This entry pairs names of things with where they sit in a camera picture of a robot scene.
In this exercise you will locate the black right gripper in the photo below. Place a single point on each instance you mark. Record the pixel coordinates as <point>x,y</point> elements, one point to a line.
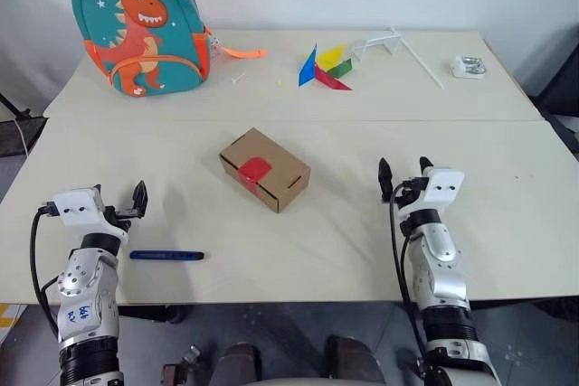
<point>410,196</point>

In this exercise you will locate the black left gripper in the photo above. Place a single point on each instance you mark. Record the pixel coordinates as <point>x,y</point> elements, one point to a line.
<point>121,215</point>

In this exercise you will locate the blue utility knife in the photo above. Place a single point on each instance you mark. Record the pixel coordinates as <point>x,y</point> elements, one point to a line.
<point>165,255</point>

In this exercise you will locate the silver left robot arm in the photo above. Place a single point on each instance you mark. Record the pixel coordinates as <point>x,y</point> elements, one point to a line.
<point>86,295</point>

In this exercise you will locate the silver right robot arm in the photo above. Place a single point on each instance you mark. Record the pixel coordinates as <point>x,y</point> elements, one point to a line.
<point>441,277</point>

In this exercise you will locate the cardboard box with red tape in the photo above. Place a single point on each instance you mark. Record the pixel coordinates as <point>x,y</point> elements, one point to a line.
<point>267,169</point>

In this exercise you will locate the white plastic stick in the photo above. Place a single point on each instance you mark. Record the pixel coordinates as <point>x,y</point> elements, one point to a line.
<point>420,60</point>

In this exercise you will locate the black stand base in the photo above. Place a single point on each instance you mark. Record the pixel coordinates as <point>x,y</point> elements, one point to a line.
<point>20,130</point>

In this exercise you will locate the small clear plastic object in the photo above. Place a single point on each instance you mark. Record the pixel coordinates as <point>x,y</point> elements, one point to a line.
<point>470,66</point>

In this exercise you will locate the colourful plastic pinwheel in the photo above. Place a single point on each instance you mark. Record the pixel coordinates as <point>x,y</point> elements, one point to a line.
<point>307,67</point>

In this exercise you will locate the small white pin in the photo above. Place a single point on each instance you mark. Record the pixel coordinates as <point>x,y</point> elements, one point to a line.
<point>238,78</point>

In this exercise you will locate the teal dinosaur backpack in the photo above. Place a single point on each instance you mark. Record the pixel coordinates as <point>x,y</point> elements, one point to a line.
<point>135,20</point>

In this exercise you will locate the dark rounded shape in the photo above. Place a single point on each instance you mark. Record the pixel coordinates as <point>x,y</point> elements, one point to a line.
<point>240,361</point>
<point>353,356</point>

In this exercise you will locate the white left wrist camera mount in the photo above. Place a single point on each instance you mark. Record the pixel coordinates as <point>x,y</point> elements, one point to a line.
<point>81,209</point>

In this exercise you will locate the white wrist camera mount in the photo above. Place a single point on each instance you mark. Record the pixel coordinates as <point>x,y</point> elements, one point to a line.
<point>81,209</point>
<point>443,189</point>

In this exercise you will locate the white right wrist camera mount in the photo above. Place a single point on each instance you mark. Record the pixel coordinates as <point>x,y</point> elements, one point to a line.
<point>443,189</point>

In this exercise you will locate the white plastic frame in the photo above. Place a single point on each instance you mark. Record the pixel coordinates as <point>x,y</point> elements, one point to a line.
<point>375,41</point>

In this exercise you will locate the small metal bracket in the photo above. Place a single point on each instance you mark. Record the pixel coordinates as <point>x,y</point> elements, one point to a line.
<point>183,365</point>

